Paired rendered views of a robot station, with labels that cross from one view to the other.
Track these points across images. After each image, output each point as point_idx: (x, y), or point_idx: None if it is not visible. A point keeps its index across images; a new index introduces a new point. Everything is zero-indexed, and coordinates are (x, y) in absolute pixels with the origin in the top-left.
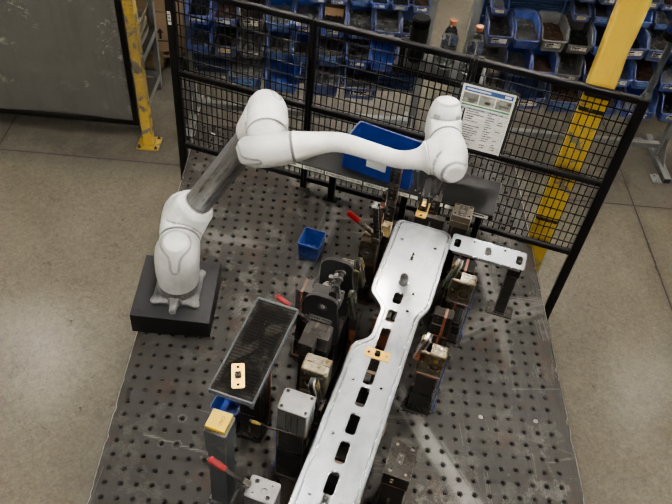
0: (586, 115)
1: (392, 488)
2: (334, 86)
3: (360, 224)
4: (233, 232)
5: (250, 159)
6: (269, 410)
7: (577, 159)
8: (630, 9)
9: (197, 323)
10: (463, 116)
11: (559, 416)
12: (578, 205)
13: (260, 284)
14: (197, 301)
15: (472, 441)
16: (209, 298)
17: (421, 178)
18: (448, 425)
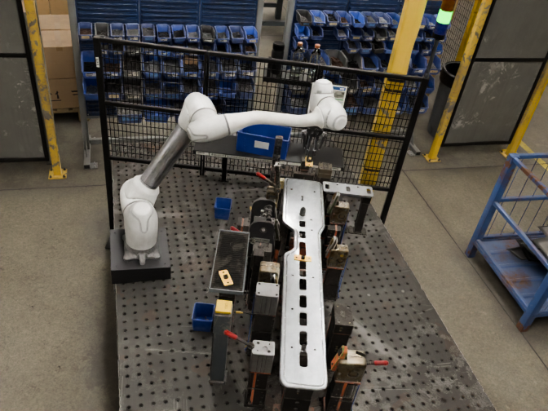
0: (391, 94)
1: (340, 336)
2: (223, 97)
3: (266, 180)
4: (163, 209)
5: (199, 135)
6: (233, 313)
7: (388, 124)
8: (411, 22)
9: (162, 268)
10: None
11: (416, 285)
12: (391, 156)
13: (194, 240)
14: (158, 254)
15: (369, 310)
16: (165, 250)
17: (290, 151)
18: (351, 303)
